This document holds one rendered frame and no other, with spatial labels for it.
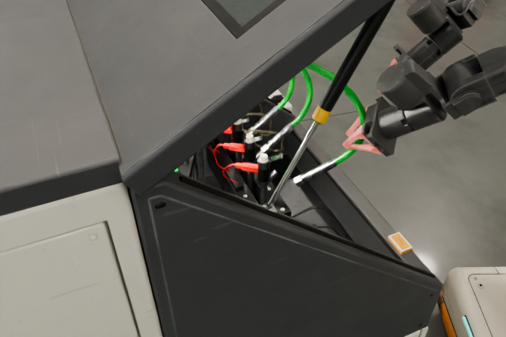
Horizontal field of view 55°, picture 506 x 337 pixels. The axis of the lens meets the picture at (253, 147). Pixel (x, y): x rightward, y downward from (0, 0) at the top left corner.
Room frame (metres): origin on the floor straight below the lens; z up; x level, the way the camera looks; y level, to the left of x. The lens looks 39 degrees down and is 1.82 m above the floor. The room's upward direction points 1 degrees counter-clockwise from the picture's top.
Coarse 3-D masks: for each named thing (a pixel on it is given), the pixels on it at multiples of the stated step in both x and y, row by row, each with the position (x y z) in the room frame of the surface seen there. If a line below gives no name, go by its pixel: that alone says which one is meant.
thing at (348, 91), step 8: (312, 64) 0.75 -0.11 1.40; (320, 72) 0.75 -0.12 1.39; (328, 72) 0.75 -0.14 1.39; (352, 96) 0.75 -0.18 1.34; (360, 104) 0.75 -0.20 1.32; (360, 112) 0.75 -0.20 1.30; (360, 120) 0.75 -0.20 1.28; (344, 152) 0.76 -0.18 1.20; (352, 152) 0.74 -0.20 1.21; (336, 160) 0.75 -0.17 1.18; (344, 160) 0.75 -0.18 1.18; (176, 168) 0.75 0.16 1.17
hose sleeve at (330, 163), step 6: (324, 162) 0.76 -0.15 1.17; (330, 162) 0.75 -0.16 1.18; (312, 168) 0.76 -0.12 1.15; (318, 168) 0.75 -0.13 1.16; (324, 168) 0.74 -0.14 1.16; (330, 168) 0.74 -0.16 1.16; (306, 174) 0.75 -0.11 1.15; (312, 174) 0.74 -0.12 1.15; (318, 174) 0.74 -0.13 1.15; (306, 180) 0.74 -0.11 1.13
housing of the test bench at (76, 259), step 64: (0, 0) 0.82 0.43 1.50; (64, 0) 0.81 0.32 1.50; (0, 64) 0.59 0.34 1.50; (64, 64) 0.58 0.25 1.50; (0, 128) 0.44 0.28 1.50; (64, 128) 0.44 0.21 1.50; (0, 192) 0.34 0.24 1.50; (64, 192) 0.36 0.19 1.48; (128, 192) 0.39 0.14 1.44; (0, 256) 0.33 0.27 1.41; (64, 256) 0.35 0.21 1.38; (128, 256) 0.38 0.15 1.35; (0, 320) 0.32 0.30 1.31; (64, 320) 0.34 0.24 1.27; (128, 320) 0.37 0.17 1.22
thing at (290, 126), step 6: (306, 72) 0.95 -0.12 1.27; (306, 78) 0.95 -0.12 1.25; (306, 84) 0.96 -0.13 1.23; (312, 90) 0.96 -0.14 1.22; (306, 96) 0.96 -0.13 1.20; (306, 102) 0.96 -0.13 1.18; (306, 108) 0.95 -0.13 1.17; (300, 114) 0.95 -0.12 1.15; (294, 120) 0.95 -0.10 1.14; (300, 120) 0.95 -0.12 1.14; (288, 126) 0.94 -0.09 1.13; (294, 126) 0.94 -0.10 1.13; (282, 132) 0.93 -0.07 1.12; (288, 132) 0.93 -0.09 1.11; (276, 138) 0.92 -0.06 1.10; (264, 144) 0.92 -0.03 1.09; (270, 144) 0.92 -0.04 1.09; (264, 150) 0.91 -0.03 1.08; (186, 162) 0.83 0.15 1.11
